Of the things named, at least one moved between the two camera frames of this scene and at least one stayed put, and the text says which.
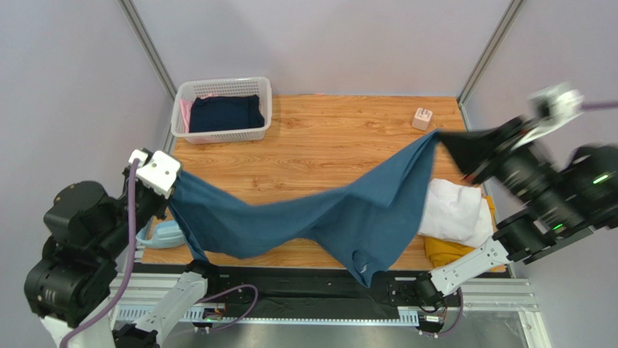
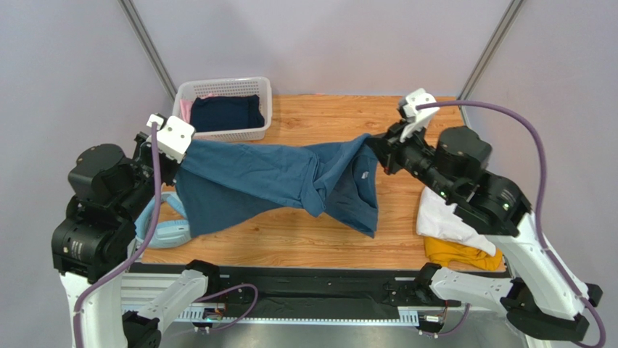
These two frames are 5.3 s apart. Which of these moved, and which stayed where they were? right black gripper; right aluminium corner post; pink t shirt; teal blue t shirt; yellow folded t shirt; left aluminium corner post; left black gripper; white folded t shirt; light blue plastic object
Moved: right black gripper; left black gripper; teal blue t shirt
Stayed: yellow folded t shirt; left aluminium corner post; pink t shirt; white folded t shirt; right aluminium corner post; light blue plastic object
